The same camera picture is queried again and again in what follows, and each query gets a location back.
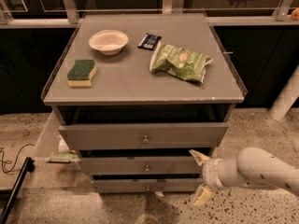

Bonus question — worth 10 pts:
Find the green yellow sponge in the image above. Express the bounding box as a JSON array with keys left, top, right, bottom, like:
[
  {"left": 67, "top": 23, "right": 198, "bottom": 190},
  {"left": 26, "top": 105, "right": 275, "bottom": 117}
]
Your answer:
[{"left": 67, "top": 60, "right": 97, "bottom": 88}]

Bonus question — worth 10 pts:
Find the grey drawer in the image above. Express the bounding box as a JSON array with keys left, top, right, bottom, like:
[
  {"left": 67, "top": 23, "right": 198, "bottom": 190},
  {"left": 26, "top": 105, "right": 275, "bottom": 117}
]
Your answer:
[
  {"left": 59, "top": 122, "right": 228, "bottom": 150},
  {"left": 78, "top": 156, "right": 202, "bottom": 175},
  {"left": 92, "top": 178, "right": 202, "bottom": 193}
]

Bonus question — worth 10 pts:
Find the grey drawer cabinet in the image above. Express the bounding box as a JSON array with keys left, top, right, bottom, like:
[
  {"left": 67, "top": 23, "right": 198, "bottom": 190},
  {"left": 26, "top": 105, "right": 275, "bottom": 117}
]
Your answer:
[{"left": 42, "top": 14, "right": 247, "bottom": 183}]

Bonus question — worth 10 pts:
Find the metal window railing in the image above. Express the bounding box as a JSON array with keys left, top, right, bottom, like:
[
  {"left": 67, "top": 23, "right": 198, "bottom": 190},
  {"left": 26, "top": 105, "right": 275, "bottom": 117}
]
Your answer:
[{"left": 0, "top": 0, "right": 299, "bottom": 30}]

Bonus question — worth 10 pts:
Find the dark blue snack packet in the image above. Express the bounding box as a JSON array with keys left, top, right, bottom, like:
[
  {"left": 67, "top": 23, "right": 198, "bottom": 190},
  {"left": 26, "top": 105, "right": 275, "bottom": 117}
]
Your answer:
[{"left": 137, "top": 34, "right": 161, "bottom": 50}]

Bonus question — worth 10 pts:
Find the black floor cable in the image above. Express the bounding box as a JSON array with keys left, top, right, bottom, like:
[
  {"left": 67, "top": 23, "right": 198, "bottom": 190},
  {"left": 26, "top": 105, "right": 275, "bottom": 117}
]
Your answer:
[{"left": 0, "top": 143, "right": 36, "bottom": 175}]

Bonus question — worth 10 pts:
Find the grey top drawer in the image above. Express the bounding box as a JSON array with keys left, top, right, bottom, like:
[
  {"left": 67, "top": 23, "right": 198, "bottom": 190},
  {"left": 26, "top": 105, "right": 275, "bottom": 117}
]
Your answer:
[{"left": 59, "top": 122, "right": 228, "bottom": 150}]

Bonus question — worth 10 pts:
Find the green chip bag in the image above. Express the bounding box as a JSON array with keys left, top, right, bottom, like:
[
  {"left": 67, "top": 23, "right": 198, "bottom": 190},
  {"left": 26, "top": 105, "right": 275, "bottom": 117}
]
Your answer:
[{"left": 149, "top": 42, "right": 213, "bottom": 83}]

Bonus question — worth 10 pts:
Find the white pole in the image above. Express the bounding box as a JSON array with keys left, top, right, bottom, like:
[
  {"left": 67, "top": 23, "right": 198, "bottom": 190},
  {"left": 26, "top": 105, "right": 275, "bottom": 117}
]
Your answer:
[{"left": 269, "top": 65, "right": 299, "bottom": 121}]

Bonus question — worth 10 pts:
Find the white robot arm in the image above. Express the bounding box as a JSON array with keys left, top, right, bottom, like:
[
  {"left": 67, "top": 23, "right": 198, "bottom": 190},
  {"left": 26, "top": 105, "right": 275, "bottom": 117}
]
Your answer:
[{"left": 190, "top": 147, "right": 299, "bottom": 206}]

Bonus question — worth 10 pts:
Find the orange fruit on ledge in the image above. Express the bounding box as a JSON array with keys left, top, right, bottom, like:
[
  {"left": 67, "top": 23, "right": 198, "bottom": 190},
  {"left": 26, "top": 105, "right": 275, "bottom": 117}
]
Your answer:
[{"left": 291, "top": 8, "right": 299, "bottom": 21}]

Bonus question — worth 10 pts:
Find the grey bottom drawer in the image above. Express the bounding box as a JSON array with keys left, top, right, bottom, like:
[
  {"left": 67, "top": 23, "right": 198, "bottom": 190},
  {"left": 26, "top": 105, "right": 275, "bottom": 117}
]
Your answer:
[{"left": 92, "top": 178, "right": 202, "bottom": 193}]

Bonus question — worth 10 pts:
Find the white paper bowl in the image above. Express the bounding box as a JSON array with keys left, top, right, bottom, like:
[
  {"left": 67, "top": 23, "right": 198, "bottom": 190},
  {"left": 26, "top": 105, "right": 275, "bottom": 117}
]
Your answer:
[{"left": 89, "top": 30, "right": 128, "bottom": 55}]

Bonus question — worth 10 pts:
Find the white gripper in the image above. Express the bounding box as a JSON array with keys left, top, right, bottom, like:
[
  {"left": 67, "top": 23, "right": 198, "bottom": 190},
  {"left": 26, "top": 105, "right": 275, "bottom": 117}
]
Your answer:
[{"left": 189, "top": 149, "right": 225, "bottom": 206}]

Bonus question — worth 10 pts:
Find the black metal stand leg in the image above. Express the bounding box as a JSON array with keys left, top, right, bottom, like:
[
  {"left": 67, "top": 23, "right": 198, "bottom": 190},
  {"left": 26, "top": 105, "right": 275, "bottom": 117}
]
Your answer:
[{"left": 0, "top": 157, "right": 35, "bottom": 224}]

